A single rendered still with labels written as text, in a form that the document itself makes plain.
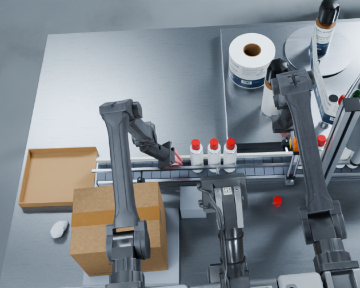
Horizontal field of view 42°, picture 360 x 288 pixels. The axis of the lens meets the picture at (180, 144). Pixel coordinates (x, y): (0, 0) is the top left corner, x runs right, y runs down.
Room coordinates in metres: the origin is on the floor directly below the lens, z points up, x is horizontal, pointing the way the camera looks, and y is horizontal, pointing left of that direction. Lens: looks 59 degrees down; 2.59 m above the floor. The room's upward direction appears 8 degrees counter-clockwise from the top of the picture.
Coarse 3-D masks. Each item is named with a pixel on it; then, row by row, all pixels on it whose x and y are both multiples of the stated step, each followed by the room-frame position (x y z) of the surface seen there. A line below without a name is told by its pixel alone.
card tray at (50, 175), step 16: (32, 160) 1.08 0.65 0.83; (48, 160) 1.07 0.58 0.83; (64, 160) 1.06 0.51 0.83; (80, 160) 1.05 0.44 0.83; (32, 176) 1.00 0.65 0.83; (48, 176) 0.99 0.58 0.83; (64, 176) 0.98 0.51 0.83; (80, 176) 0.97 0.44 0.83; (32, 192) 0.92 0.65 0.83; (48, 192) 0.91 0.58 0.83; (64, 192) 0.90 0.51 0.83
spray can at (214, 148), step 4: (212, 140) 0.90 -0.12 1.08; (216, 140) 0.90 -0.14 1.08; (212, 144) 0.89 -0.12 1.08; (216, 144) 0.89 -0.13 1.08; (208, 148) 0.90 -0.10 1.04; (212, 148) 0.88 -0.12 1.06; (216, 148) 0.88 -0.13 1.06; (220, 148) 0.89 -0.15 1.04; (208, 152) 0.89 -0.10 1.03; (212, 152) 0.88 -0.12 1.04; (216, 152) 0.88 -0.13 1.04; (220, 152) 0.88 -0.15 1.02; (208, 156) 0.89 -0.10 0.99; (212, 156) 0.87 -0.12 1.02; (216, 156) 0.87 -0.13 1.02; (220, 156) 0.88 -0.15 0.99; (208, 160) 0.89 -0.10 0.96; (212, 160) 0.87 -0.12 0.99; (216, 160) 0.87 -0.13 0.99; (220, 160) 0.88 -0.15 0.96; (208, 164) 0.89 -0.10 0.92; (212, 164) 0.87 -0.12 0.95; (216, 164) 0.87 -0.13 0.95; (220, 164) 0.88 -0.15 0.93; (212, 172) 0.87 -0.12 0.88
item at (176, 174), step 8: (184, 160) 0.95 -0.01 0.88; (240, 160) 0.91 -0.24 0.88; (248, 160) 0.91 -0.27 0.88; (256, 160) 0.90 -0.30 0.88; (264, 160) 0.90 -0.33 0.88; (272, 160) 0.90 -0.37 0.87; (280, 160) 0.89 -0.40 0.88; (288, 160) 0.88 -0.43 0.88; (104, 168) 0.96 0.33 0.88; (248, 168) 0.87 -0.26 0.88; (256, 168) 0.87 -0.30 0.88; (264, 168) 0.86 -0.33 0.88; (272, 168) 0.86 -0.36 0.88; (280, 168) 0.85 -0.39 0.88; (288, 168) 0.85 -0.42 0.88; (336, 168) 0.82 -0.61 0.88; (344, 168) 0.81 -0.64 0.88; (104, 176) 0.93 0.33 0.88; (136, 176) 0.91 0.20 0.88; (144, 176) 0.90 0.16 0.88; (152, 176) 0.90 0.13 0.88; (160, 176) 0.89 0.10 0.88; (168, 176) 0.89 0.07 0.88; (176, 176) 0.88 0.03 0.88; (184, 176) 0.88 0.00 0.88; (192, 176) 0.87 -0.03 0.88; (200, 176) 0.87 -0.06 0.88
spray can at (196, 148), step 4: (192, 140) 0.92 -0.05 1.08; (196, 140) 0.91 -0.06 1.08; (192, 144) 0.90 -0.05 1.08; (196, 144) 0.90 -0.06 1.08; (200, 144) 0.92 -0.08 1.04; (192, 148) 0.90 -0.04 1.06; (196, 148) 0.89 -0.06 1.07; (200, 148) 0.90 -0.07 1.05; (192, 152) 0.89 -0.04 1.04; (196, 152) 0.89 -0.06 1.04; (200, 152) 0.89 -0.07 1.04; (192, 156) 0.89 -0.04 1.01; (196, 156) 0.88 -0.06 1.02; (200, 156) 0.88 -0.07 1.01; (192, 160) 0.89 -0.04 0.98; (196, 160) 0.88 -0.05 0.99; (200, 160) 0.88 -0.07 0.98; (192, 164) 0.89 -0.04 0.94; (196, 164) 0.88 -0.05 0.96; (200, 164) 0.88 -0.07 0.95; (196, 172) 0.88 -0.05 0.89; (200, 172) 0.88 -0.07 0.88
